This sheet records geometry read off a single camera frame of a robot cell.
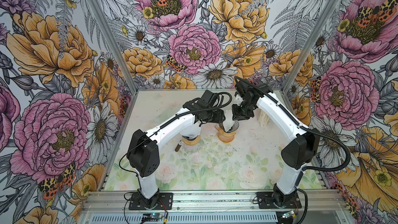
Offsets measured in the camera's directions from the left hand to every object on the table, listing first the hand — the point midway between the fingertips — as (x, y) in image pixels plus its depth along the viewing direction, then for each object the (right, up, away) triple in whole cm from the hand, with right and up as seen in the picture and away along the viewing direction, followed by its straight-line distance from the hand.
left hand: (219, 122), depth 82 cm
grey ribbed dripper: (+8, -4, +4) cm, 10 cm away
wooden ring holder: (-15, -10, -1) cm, 18 cm away
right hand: (+9, 0, -2) cm, 9 cm away
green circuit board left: (-32, -41, -12) cm, 53 cm away
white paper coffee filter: (-15, -5, +1) cm, 16 cm away
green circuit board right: (+30, -41, -11) cm, 52 cm away
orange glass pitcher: (+4, -9, +5) cm, 11 cm away
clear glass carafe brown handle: (-17, -16, +9) cm, 26 cm away
